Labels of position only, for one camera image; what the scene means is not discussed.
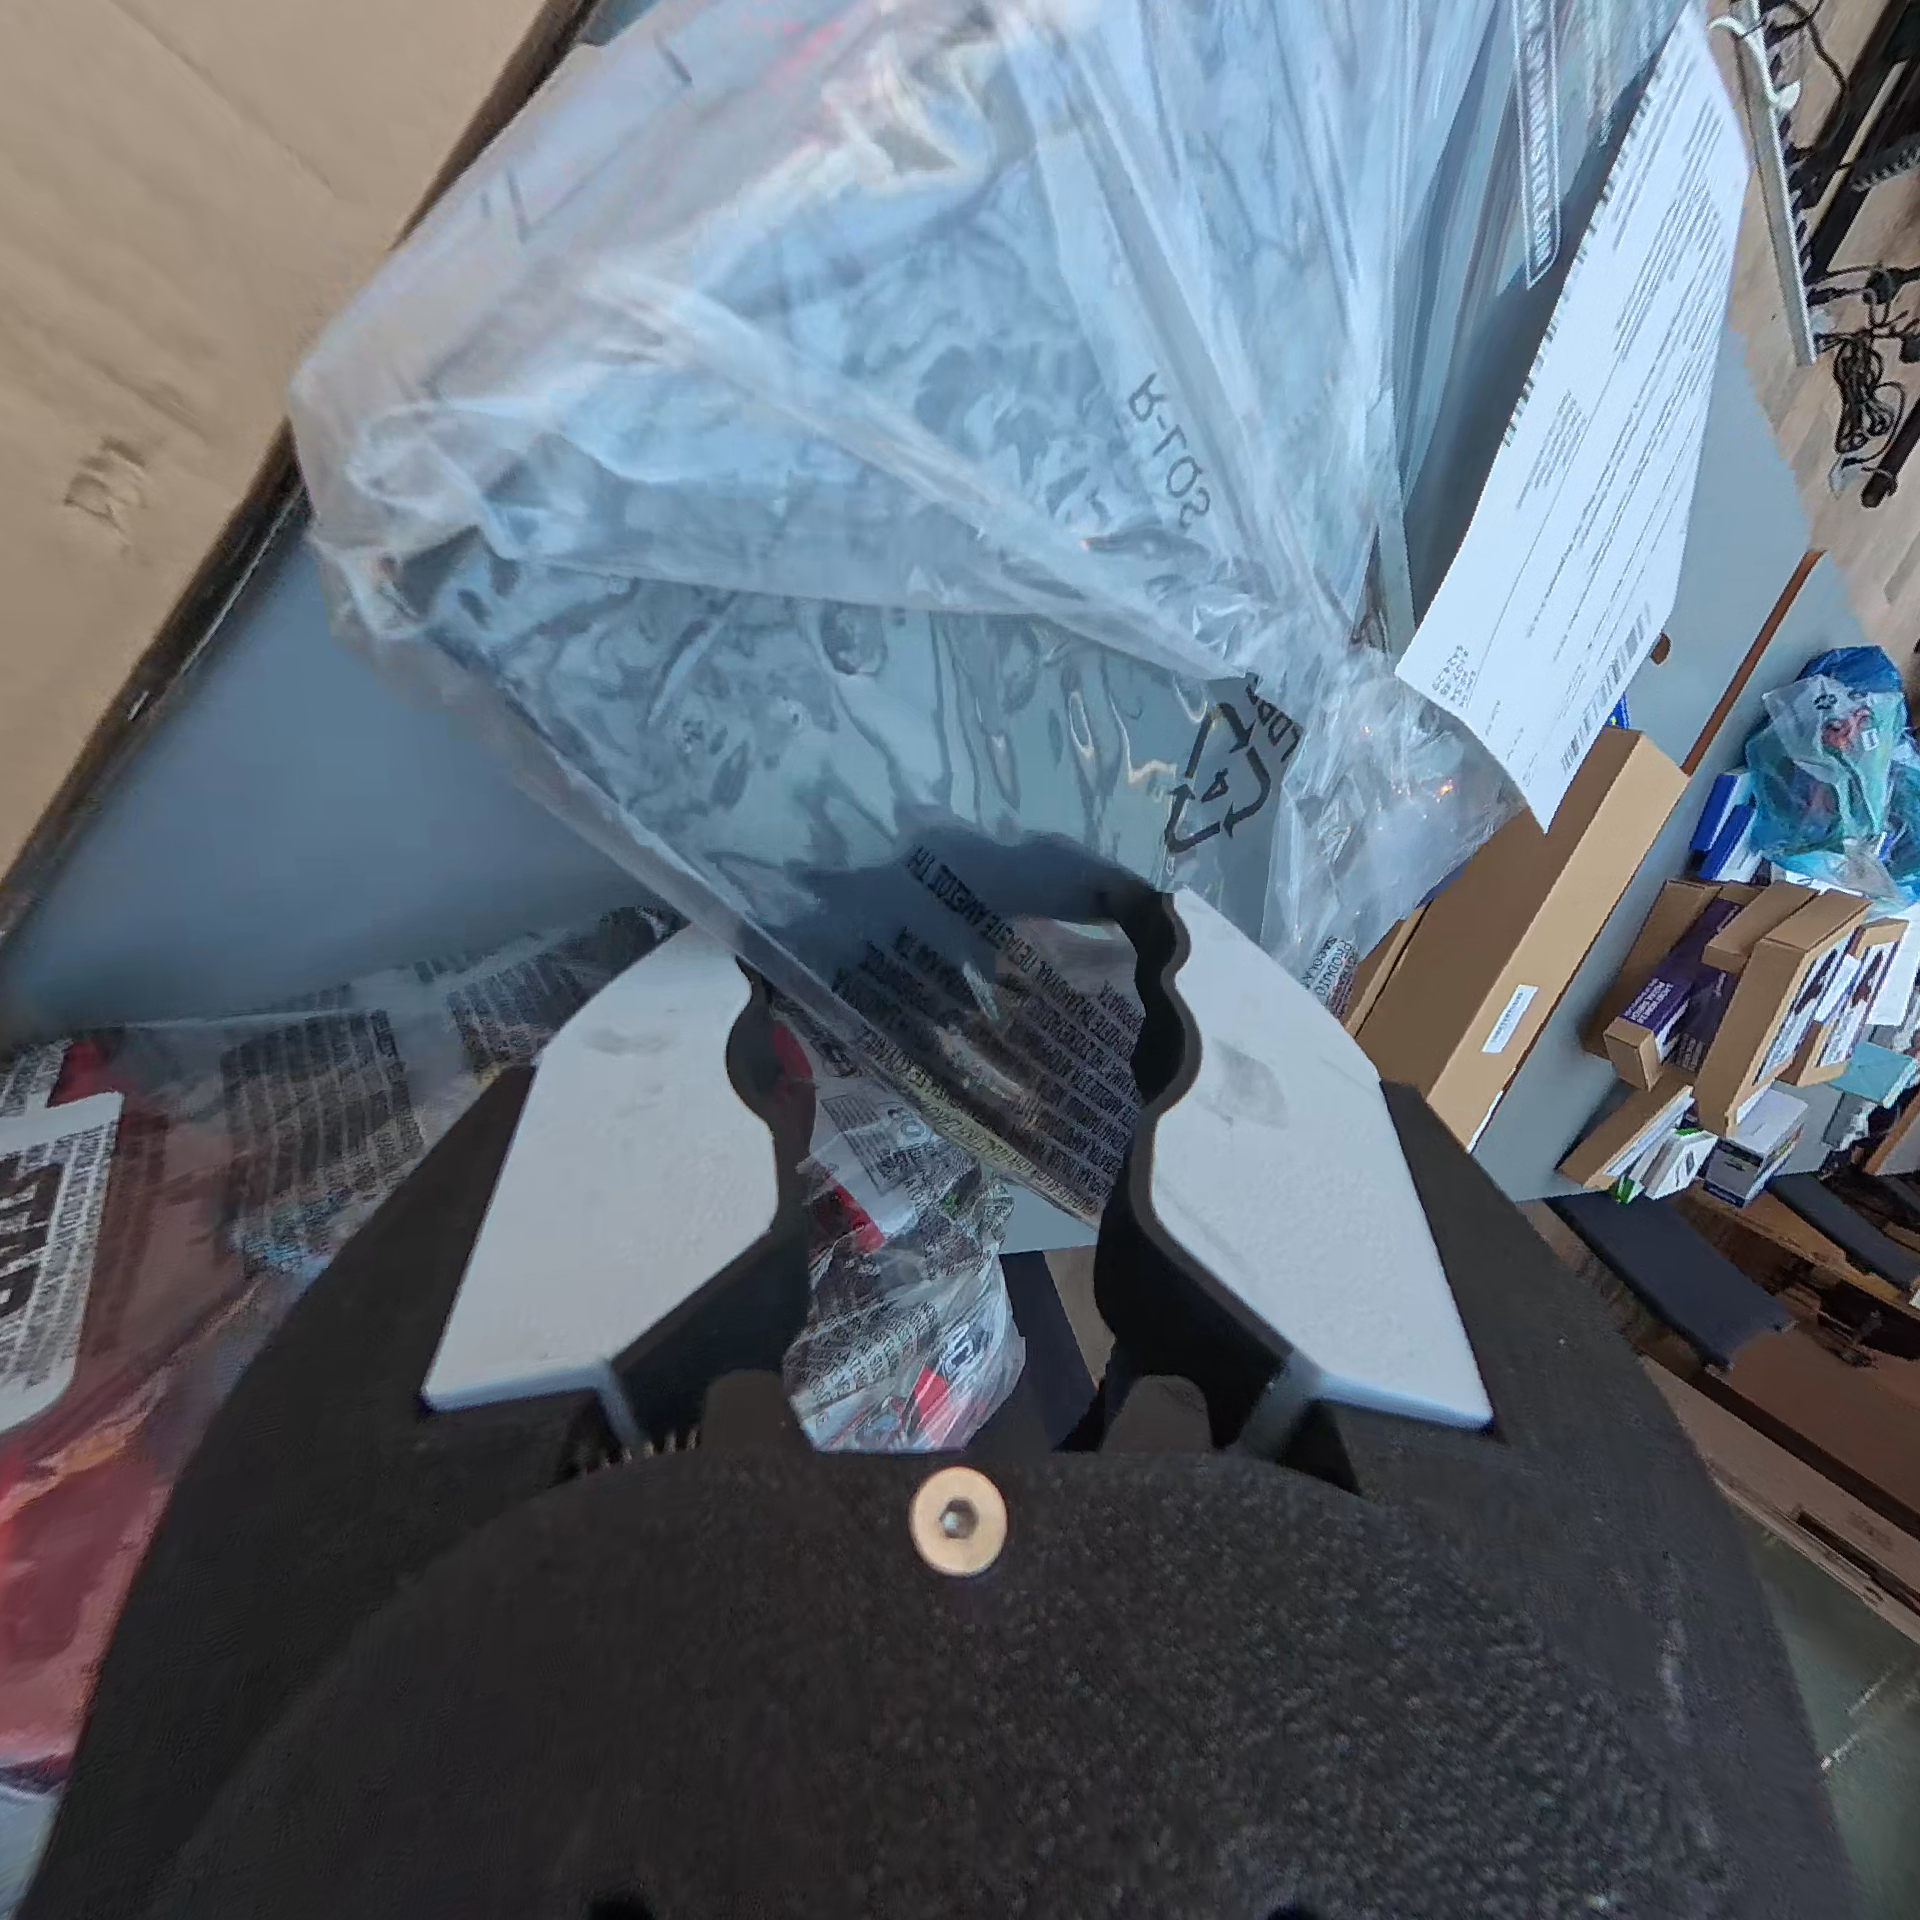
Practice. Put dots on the pile of small product boxes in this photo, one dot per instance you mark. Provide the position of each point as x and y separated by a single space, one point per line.
1770 974

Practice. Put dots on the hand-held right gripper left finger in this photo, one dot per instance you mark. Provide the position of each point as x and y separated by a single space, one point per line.
600 1201

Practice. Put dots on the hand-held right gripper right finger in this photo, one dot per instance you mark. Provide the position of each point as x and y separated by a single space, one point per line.
1306 1201

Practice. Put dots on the clear bag with grey item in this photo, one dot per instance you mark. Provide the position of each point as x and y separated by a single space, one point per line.
839 452

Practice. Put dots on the black furniture frame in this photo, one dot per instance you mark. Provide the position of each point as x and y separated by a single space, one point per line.
1867 105

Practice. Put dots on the black padded bench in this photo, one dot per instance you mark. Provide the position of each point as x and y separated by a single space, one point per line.
1665 1261

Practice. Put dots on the large dark flat box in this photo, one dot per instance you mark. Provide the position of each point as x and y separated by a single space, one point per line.
1501 224

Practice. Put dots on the printed bag with white box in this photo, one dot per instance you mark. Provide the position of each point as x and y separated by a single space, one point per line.
149 1172

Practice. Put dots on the long brown cardboard box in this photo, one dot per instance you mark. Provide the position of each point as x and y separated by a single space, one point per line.
1529 932

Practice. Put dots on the blue plastic bag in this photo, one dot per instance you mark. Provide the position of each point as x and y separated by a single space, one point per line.
1823 764

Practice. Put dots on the white power strip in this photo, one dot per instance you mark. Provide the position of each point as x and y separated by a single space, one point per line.
1778 194

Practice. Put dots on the blue-grey desk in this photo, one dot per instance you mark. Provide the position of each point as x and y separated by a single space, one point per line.
271 796

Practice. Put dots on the large flat cardboard sheet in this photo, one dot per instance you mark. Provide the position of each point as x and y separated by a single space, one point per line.
181 301

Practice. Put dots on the white printed paper sheet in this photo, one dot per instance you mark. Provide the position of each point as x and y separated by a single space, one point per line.
1622 452

